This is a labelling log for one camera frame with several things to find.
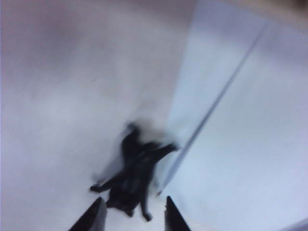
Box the black doll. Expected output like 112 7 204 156
90 122 180 222

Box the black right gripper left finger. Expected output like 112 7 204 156
68 196 108 231

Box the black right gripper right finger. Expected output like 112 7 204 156
164 195 192 231

